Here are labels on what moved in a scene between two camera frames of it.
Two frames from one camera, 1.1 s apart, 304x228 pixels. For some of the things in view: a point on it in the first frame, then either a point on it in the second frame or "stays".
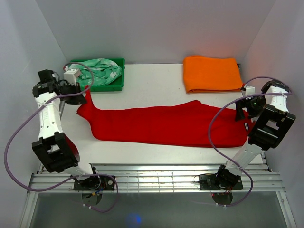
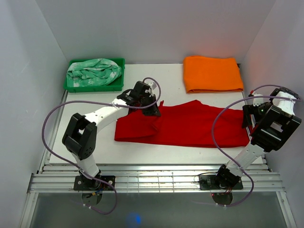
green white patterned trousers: [104, 71] stays
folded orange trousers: [203, 74] stays
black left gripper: [77, 99] → [154, 110]
